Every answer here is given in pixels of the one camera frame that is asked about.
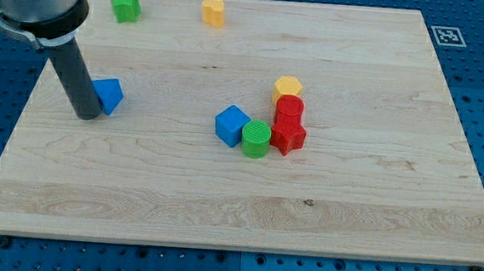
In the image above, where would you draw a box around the green star block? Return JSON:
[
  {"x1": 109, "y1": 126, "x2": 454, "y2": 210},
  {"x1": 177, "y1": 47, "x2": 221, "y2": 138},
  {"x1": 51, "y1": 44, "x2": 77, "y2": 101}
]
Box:
[{"x1": 110, "y1": 0, "x2": 141, "y2": 23}]

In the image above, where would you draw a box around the yellow heart block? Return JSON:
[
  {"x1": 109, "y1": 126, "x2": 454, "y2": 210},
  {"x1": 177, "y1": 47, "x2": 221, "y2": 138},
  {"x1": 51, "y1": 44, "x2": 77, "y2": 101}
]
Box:
[{"x1": 202, "y1": 0, "x2": 225, "y2": 29}]

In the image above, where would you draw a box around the red star block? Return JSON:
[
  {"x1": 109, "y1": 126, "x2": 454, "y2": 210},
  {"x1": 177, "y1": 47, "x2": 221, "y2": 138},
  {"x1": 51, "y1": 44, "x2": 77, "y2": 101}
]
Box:
[{"x1": 270, "y1": 122, "x2": 307, "y2": 156}]

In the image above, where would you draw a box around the yellow hexagon block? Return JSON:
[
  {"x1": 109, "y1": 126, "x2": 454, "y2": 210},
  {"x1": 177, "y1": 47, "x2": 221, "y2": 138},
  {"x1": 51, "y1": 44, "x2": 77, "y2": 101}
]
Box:
[{"x1": 272, "y1": 75, "x2": 303, "y2": 106}]

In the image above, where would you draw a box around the blue cube block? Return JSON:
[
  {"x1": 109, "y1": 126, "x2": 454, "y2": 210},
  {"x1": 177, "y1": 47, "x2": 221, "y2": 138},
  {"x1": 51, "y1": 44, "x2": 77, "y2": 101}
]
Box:
[{"x1": 215, "y1": 105, "x2": 251, "y2": 147}]

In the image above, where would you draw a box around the blue triangle block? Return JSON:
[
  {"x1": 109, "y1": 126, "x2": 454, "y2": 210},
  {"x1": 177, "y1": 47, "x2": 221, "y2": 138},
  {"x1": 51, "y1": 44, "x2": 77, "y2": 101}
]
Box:
[{"x1": 93, "y1": 78, "x2": 124, "y2": 116}]

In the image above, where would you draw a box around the white fiducial marker tag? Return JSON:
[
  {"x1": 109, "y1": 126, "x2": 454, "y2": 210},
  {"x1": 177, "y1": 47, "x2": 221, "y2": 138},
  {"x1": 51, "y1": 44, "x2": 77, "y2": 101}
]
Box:
[{"x1": 430, "y1": 26, "x2": 466, "y2": 48}]

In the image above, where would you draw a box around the red cylinder block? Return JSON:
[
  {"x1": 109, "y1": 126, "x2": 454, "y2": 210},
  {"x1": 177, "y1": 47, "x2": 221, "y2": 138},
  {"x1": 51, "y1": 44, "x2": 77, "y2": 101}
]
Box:
[{"x1": 274, "y1": 95, "x2": 305, "y2": 124}]

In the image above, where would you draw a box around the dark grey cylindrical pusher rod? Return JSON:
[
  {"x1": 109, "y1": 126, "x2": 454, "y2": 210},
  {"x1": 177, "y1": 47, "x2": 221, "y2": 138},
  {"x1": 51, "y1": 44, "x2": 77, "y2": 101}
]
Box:
[{"x1": 47, "y1": 38, "x2": 102, "y2": 120}]

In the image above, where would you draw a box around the green cylinder block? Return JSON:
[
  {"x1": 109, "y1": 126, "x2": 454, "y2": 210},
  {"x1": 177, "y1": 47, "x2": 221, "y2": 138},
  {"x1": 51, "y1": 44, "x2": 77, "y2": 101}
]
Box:
[{"x1": 241, "y1": 119, "x2": 272, "y2": 159}]

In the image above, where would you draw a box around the wooden board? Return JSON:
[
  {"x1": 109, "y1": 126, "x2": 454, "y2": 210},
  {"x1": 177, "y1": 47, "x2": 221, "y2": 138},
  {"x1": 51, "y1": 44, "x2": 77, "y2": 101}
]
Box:
[{"x1": 0, "y1": 0, "x2": 484, "y2": 266}]

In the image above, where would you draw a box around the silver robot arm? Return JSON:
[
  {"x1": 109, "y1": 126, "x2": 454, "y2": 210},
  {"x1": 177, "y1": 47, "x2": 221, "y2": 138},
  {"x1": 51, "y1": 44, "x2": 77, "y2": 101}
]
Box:
[{"x1": 0, "y1": 0, "x2": 101, "y2": 119}]

